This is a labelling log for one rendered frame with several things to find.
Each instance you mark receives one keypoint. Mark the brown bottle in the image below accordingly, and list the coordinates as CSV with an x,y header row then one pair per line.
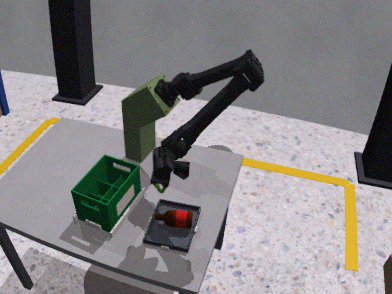
x,y
176,218

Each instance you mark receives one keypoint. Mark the green plastic crate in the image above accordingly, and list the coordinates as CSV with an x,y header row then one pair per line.
x,y
95,184

